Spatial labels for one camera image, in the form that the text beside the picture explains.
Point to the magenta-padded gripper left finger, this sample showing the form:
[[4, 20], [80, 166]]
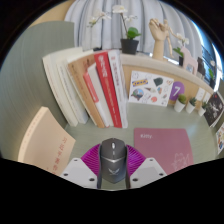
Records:
[[78, 171]]

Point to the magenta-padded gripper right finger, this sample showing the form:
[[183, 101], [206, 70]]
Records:
[[148, 171]]

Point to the grey computer mouse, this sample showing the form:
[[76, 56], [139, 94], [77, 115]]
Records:
[[112, 163]]

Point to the pink mouse pad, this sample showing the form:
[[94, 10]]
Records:
[[163, 146]]

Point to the beige book with red title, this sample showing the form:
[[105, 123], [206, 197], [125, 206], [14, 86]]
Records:
[[46, 143]]

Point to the small succulent in white pot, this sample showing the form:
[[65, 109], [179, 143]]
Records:
[[201, 111], [179, 106], [190, 108]]

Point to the white book with red spine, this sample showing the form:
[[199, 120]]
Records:
[[92, 93]]

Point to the colourful sticker sheet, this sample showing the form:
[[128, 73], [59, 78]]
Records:
[[220, 138]]

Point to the thick white book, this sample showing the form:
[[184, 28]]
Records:
[[55, 86], [70, 90]]

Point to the white sticker sheet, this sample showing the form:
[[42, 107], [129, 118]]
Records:
[[151, 88]]

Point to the purple round number sticker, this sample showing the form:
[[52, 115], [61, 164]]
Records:
[[177, 90]]

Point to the black photo book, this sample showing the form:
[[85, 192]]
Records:
[[213, 108]]

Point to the tan paperback book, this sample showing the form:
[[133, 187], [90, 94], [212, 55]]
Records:
[[80, 76]]

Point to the white orchid in black pot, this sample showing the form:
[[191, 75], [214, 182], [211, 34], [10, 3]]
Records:
[[211, 80], [129, 46], [180, 53]]

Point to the black horse figure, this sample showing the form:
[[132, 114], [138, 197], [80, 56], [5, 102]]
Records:
[[200, 66]]

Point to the wooden hand model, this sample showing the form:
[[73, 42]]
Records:
[[158, 40]]

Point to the glass window with railing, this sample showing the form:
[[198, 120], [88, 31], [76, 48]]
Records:
[[210, 46]]

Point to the grey curtain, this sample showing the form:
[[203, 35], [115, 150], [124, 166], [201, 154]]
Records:
[[106, 30]]

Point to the white wall socket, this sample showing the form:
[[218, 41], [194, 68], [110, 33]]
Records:
[[207, 96], [200, 94]]

